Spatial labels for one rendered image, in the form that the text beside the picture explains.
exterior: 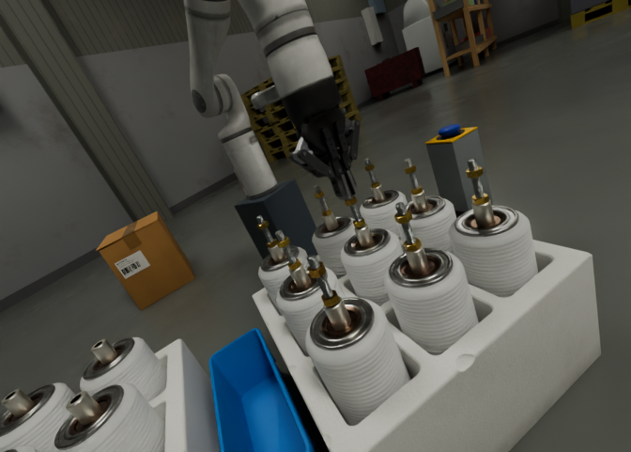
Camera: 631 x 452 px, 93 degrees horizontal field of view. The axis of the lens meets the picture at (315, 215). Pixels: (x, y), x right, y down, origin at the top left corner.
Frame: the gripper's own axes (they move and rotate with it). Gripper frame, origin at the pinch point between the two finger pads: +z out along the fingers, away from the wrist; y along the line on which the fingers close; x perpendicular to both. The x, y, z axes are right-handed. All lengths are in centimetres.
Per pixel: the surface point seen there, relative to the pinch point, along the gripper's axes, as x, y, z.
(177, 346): 27.1, -28.1, 17.4
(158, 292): 107, -21, 33
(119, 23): 319, 96, -147
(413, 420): -15.2, -16.7, 18.5
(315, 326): -5.3, -16.8, 10.0
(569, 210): -14, 55, 35
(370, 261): -3.1, -3.5, 10.9
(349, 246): 1.9, -1.9, 9.9
